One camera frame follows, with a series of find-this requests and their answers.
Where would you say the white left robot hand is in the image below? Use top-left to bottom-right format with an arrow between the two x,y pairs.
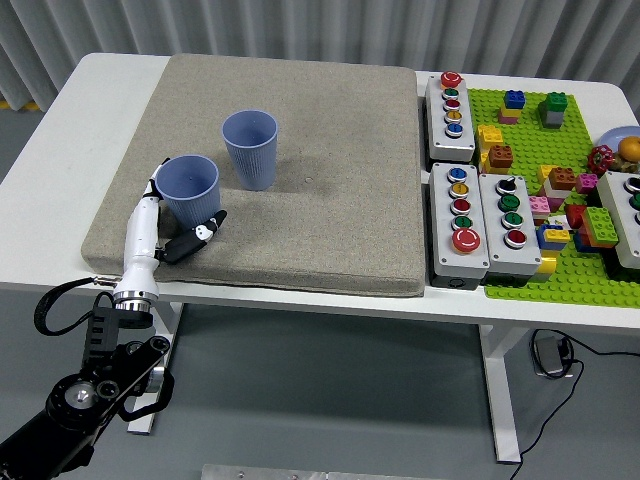
112,158 -> 229,302

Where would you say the blue ribbed cup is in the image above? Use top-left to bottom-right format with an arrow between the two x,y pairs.
221,110 -> 279,192
153,154 -> 223,227

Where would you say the grey push-button control box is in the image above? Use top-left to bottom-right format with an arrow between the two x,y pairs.
595,170 -> 640,281

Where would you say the red toy brick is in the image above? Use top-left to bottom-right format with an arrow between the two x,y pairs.
564,203 -> 591,231

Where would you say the white table leg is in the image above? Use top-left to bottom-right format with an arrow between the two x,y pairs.
477,323 -> 522,464
126,298 -> 184,435

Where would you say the green brick baseplate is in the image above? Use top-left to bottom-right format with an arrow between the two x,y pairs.
466,87 -> 640,307

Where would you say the grey five-button control box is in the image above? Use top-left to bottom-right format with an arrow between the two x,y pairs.
427,162 -> 491,290
423,71 -> 477,164

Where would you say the control box with black selector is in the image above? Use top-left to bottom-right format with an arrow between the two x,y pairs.
478,172 -> 543,287

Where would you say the grey power adapter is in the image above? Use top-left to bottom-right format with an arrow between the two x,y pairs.
530,335 -> 570,378

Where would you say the brown toy food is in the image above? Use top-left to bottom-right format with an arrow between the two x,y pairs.
612,152 -> 640,174

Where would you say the orange toy brick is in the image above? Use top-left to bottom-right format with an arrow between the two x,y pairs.
577,225 -> 619,250

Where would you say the grey-brown mat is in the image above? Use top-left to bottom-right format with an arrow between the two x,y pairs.
80,53 -> 427,298

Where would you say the grey pleated curtain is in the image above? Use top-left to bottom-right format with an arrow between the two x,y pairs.
0,0 -> 640,114

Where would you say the brown toy brick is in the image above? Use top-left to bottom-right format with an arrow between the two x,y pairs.
487,144 -> 515,170
548,167 -> 577,191

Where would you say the black power cable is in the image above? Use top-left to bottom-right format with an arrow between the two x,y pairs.
562,334 -> 640,358
509,357 -> 586,480

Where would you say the blue plate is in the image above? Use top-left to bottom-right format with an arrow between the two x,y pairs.
598,126 -> 640,157

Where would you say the red valve wheel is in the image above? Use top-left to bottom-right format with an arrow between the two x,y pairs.
587,144 -> 615,175

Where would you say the large green toy brick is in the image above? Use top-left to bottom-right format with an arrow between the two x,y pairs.
582,205 -> 620,247

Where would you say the grey toy brick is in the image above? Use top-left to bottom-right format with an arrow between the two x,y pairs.
537,102 -> 566,131

